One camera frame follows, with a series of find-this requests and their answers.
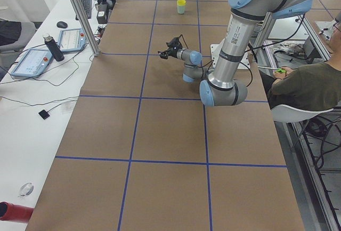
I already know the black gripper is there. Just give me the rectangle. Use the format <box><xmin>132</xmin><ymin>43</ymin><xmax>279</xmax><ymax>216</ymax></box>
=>
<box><xmin>158</xmin><ymin>37</ymin><xmax>183</xmax><ymax>59</ymax></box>

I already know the yellow plastic cup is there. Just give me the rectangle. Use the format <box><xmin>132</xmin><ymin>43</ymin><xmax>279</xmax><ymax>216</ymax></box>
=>
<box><xmin>177</xmin><ymin>0</ymin><xmax>186</xmax><ymax>6</ymax></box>

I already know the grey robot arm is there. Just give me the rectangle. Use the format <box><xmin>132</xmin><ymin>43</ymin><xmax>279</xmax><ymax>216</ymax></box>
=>
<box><xmin>159</xmin><ymin>0</ymin><xmax>313</xmax><ymax>106</ymax></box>

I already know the green plastic cup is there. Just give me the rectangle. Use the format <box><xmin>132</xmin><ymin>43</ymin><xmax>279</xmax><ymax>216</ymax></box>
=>
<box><xmin>177</xmin><ymin>5</ymin><xmax>186</xmax><ymax>14</ymax></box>

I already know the black power adapter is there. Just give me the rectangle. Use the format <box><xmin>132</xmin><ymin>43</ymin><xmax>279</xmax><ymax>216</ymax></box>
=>
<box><xmin>96</xmin><ymin>4</ymin><xmax>108</xmax><ymax>24</ymax></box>

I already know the black keyboard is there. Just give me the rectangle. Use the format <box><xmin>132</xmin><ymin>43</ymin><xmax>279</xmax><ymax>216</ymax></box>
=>
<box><xmin>80</xmin><ymin>0</ymin><xmax>92</xmax><ymax>19</ymax></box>

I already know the blue teach pendant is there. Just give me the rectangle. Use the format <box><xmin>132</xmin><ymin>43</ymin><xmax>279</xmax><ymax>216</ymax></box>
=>
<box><xmin>10</xmin><ymin>49</ymin><xmax>53</xmax><ymax>78</ymax></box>
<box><xmin>58</xmin><ymin>28</ymin><xmax>87</xmax><ymax>53</ymax></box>

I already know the black computer mouse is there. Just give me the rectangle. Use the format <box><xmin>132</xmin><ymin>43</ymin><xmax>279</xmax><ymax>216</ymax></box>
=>
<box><xmin>56</xmin><ymin>21</ymin><xmax>68</xmax><ymax>29</ymax></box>

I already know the black water bottle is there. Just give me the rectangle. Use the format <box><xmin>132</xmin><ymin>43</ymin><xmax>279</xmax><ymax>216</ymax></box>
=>
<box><xmin>43</xmin><ymin>34</ymin><xmax>64</xmax><ymax>61</ymax></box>

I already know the white chair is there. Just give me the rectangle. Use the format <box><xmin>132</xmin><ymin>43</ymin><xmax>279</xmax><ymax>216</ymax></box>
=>
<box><xmin>271</xmin><ymin>104</ymin><xmax>333</xmax><ymax>123</ymax></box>

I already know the small black device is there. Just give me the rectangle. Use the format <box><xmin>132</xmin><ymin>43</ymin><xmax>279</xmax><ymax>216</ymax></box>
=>
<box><xmin>38</xmin><ymin>109</ymin><xmax>50</xmax><ymax>120</ymax></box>

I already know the person in olive shirt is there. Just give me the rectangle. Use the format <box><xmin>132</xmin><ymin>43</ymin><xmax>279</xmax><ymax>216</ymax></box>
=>
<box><xmin>259</xmin><ymin>22</ymin><xmax>340</xmax><ymax>111</ymax></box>

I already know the white tape roll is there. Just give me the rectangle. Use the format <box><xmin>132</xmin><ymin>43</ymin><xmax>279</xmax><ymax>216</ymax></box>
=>
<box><xmin>18</xmin><ymin>182</ymin><xmax>34</xmax><ymax>197</ymax></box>

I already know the red cylinder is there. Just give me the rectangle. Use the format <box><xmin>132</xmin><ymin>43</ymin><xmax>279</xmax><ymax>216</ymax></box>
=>
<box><xmin>1</xmin><ymin>202</ymin><xmax>34</xmax><ymax>224</ymax></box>

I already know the black cable on table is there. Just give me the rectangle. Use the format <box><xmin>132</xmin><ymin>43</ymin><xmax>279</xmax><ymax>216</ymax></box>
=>
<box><xmin>0</xmin><ymin>43</ymin><xmax>80</xmax><ymax>107</ymax></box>

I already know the aluminium frame post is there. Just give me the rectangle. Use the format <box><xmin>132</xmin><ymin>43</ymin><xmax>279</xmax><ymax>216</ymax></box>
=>
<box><xmin>70</xmin><ymin>0</ymin><xmax>100</xmax><ymax>57</ymax></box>

